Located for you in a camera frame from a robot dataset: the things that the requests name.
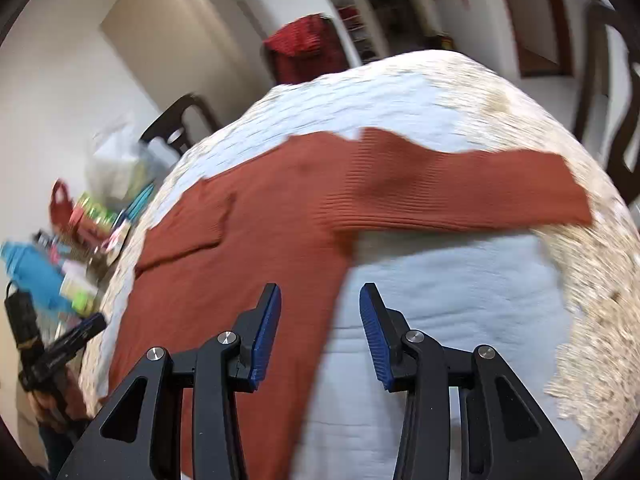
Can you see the person's left hand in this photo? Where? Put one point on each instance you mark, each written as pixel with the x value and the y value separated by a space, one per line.
pixel 75 397

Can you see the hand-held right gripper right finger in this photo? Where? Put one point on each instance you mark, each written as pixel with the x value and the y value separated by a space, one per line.
pixel 374 335

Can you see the white fringed table cover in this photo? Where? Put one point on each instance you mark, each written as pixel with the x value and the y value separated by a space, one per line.
pixel 450 285

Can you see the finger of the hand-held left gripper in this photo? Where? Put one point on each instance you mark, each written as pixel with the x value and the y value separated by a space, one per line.
pixel 77 335

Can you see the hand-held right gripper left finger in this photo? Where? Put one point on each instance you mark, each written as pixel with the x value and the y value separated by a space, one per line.
pixel 264 332

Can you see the metal shelf rack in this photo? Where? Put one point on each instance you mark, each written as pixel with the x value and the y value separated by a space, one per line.
pixel 355 30

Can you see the brown wooden door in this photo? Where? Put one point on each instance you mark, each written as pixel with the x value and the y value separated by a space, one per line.
pixel 542 20

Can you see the rust knit sweater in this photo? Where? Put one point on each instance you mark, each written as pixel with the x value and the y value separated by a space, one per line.
pixel 280 210

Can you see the green snack packets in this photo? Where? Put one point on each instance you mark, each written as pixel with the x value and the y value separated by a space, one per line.
pixel 92 215

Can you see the beige sliding door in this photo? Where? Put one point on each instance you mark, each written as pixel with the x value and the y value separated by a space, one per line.
pixel 165 35

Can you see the dark wooden chair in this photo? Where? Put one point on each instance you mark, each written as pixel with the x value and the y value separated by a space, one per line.
pixel 595 60
pixel 172 110

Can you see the red bag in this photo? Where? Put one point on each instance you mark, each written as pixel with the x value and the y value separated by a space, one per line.
pixel 60 207

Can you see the pink packet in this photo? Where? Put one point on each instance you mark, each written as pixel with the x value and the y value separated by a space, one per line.
pixel 117 240

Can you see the clear plastic bag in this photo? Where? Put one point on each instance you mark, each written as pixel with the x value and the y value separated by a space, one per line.
pixel 115 160

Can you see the red knit garment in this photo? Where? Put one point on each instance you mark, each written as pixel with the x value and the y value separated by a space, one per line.
pixel 300 45

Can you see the blue cloth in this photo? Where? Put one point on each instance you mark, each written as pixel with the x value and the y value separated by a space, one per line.
pixel 32 275

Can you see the white green packet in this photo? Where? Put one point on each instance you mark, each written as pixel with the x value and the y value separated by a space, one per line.
pixel 77 287

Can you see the small yellow floor object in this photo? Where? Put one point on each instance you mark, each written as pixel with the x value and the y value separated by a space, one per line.
pixel 442 42

